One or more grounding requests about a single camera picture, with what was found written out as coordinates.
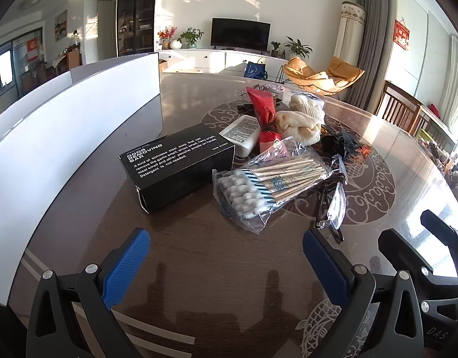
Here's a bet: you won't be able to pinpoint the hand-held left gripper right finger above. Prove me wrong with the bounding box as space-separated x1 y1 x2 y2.
303 229 426 358

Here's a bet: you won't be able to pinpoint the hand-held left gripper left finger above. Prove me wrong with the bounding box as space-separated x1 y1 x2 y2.
25 227 151 358

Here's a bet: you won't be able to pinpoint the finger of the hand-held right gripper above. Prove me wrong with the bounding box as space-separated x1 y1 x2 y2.
420 210 458 256
377 229 458 288

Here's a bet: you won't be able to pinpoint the black eyeglasses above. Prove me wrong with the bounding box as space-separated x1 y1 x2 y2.
316 153 349 243

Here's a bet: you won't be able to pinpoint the cotton swab packet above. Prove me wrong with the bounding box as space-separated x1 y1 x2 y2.
212 136 332 235

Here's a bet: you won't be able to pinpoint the black printed carton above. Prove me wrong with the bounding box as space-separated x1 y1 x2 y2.
118 125 236 214

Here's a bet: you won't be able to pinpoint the black bow hair clip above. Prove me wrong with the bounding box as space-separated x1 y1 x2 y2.
320 127 371 161

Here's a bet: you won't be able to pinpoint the white storage box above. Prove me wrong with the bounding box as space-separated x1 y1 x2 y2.
0 52 163 306

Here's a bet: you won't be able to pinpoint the red candy-shaped pouch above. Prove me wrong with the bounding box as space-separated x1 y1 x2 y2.
246 87 289 153

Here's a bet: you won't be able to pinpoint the brown wooden chair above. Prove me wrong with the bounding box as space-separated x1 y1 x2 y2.
374 80 424 135

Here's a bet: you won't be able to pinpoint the rolled cream knitted glove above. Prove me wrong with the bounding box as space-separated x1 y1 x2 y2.
276 110 323 146

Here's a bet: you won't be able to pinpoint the white lotion tube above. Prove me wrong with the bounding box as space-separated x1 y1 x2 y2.
219 115 261 157

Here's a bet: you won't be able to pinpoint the packaged cream knitted gloves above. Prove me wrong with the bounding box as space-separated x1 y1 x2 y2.
285 93 325 120

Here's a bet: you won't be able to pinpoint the orange lounge chair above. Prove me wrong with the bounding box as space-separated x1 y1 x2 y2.
319 57 365 95
283 57 328 91

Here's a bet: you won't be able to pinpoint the grey curtain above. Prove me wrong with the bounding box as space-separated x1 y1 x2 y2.
350 0 399 114

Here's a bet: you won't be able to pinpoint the blue shopping bag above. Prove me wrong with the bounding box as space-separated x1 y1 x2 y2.
244 61 268 80

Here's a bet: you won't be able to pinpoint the wooden dining chair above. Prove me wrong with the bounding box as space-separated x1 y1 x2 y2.
67 45 83 70

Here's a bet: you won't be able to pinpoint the covered standing air conditioner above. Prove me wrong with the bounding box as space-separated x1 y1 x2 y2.
333 1 367 70

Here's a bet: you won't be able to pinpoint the white television cabinet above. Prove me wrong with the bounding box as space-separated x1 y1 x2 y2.
156 48 289 79

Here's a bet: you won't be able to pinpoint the large leafy potted plant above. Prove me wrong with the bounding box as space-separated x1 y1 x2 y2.
283 36 312 59

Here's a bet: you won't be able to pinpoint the red flower arrangement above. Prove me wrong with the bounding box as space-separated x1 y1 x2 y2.
157 26 177 50

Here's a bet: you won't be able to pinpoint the white door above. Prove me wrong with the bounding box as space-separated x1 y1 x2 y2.
97 1 114 62

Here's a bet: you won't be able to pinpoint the green potted plant teal pot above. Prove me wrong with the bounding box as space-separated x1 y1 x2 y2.
177 27 204 49

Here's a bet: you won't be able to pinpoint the black flat television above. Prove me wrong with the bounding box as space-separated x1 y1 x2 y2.
211 17 271 52

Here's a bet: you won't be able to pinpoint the dark glass display cabinet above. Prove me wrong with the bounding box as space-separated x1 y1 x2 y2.
116 0 159 58

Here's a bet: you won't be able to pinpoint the red wall calendar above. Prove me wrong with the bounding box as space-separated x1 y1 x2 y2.
394 19 409 51

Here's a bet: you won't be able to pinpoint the framed wall painting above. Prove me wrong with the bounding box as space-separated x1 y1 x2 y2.
54 9 68 42

